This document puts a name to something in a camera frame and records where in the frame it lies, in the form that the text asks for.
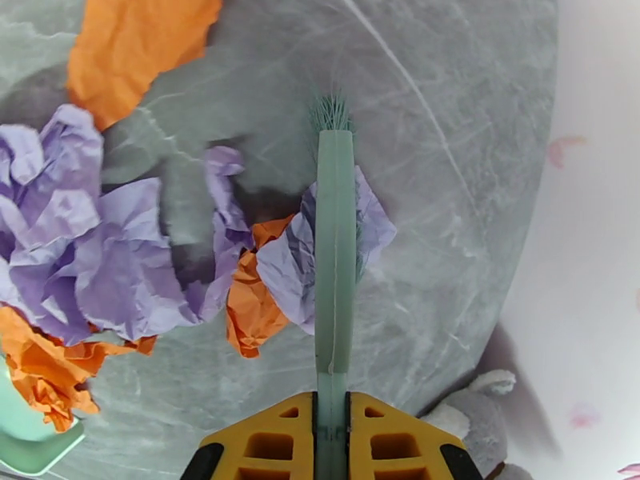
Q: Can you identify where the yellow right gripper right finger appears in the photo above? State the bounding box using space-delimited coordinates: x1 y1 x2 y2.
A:
347 391 483 480

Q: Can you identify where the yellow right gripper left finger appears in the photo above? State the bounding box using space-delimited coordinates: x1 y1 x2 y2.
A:
181 391 317 480

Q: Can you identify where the orange paper scrap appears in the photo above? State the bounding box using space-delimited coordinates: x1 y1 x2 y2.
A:
226 215 297 360
67 0 223 132
0 306 158 434

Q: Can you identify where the purple paper scrap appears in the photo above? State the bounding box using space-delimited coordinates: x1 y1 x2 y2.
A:
255 166 397 336
197 146 255 322
0 103 201 345

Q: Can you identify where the green hand brush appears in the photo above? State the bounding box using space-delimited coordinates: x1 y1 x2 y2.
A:
307 90 366 480

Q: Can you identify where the green plastic dustpan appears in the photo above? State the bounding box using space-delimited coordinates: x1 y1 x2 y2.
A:
0 355 86 477

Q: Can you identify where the grey white plush dog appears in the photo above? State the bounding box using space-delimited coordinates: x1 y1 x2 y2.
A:
422 368 538 480

